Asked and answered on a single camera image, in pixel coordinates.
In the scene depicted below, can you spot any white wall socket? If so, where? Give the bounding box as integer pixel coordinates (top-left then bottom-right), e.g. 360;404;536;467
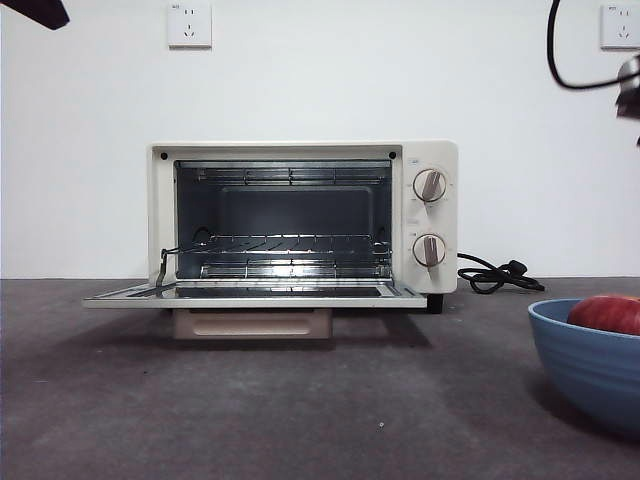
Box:
600;3;640;51
167;2;213;50

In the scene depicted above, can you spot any black oven power cable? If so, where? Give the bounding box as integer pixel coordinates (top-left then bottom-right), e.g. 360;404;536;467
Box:
456;251;546;294

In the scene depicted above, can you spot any metal oven wire rack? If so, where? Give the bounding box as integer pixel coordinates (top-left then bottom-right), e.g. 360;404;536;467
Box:
162;231;395;262

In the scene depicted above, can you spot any glass oven door with handle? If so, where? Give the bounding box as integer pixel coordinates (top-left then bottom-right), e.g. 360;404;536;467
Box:
82;278;429;342

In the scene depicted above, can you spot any blue bowl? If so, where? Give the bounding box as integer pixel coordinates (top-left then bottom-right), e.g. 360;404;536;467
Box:
528;298;640;441

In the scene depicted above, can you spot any red apple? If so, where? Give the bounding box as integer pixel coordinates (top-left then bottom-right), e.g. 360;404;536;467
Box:
567;293;640;336

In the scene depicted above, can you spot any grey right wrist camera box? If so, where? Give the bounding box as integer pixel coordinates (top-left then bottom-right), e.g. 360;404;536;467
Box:
617;57;640;96

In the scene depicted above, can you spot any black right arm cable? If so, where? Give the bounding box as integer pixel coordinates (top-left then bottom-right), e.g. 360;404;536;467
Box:
546;0;632;92

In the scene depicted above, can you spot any cream toaster oven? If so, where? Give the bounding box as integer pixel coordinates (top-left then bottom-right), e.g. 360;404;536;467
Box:
147;140;458;315

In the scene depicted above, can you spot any beige oven knob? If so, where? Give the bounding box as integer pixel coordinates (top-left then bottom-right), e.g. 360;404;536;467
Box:
412;232;447;267
414;168;449;204

